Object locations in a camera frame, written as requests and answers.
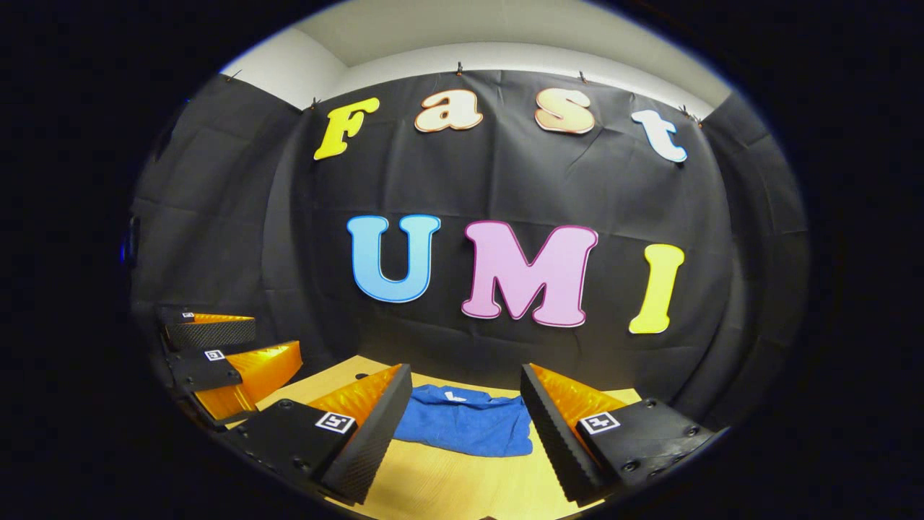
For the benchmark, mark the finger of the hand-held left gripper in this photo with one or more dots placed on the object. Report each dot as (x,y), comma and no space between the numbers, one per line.
(206,368)
(213,332)

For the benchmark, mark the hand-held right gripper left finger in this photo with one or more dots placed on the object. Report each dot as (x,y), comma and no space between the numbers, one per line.
(375,440)

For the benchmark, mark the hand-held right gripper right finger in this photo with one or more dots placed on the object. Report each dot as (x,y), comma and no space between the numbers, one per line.
(556,440)

